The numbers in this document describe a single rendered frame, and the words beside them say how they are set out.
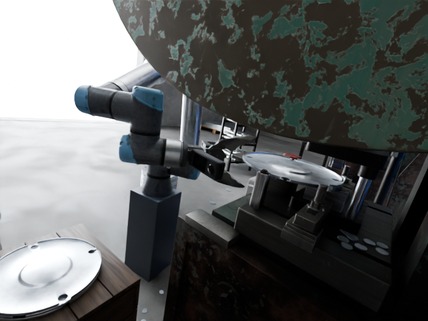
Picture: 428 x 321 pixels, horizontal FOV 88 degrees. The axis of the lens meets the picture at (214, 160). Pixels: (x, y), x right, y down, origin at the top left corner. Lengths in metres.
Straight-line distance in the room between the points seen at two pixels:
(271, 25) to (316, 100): 0.08
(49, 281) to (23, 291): 0.05
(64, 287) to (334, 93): 0.79
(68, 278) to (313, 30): 0.82
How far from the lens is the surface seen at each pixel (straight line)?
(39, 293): 0.83
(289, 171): 0.64
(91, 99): 0.62
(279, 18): 0.22
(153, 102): 0.55
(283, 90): 0.20
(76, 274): 0.85
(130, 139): 0.58
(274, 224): 0.51
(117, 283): 0.83
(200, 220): 0.58
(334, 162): 0.65
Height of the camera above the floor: 0.94
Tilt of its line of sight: 16 degrees down
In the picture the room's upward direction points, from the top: 10 degrees clockwise
